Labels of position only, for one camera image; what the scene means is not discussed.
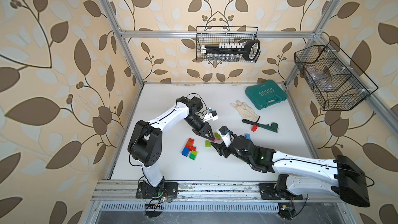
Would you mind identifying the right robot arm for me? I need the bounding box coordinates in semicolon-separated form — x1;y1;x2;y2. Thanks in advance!
212;126;371;207

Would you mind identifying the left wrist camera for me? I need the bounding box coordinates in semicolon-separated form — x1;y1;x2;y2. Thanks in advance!
203;108;218;122

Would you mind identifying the white work glove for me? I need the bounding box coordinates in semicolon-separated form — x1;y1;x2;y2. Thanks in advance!
230;100;260;122

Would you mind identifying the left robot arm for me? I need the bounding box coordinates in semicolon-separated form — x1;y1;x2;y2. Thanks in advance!
127;96;218;190

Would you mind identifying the back wire basket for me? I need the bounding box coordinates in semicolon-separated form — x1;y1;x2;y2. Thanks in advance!
195;26;261;63

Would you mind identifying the black socket holder set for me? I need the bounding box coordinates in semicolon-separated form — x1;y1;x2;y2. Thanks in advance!
199;40;261;62

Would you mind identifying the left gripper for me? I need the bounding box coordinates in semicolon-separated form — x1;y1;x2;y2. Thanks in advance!
183;114;215;140

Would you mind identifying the dark green lego brick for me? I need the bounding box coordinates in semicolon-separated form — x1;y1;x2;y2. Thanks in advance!
189;154;197;160

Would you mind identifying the black pipe wrench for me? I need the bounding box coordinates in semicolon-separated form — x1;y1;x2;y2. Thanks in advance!
242;119;279;133

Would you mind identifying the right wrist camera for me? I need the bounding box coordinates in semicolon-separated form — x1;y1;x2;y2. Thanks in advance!
221;131;232;148

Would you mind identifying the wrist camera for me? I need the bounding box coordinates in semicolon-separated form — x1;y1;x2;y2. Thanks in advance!
203;108;218;122
221;131;232;148

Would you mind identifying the green plastic tool case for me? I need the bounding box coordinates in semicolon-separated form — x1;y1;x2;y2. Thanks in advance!
245;80;288;110

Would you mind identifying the wire basket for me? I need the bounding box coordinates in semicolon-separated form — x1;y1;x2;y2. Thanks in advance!
195;26;261;63
294;40;378;111

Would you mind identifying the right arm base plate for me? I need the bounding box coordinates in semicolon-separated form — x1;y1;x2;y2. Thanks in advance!
258;183;303;201

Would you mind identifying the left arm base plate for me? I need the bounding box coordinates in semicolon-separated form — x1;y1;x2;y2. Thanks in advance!
135;181;178;200

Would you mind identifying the plastic bag in basket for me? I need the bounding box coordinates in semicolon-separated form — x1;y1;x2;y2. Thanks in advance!
306;66;336;92

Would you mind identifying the right wire basket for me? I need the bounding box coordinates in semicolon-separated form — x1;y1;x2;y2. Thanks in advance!
294;40;378;111

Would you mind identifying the dark blue lego brick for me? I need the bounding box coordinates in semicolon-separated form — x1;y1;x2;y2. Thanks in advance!
181;147;190;157

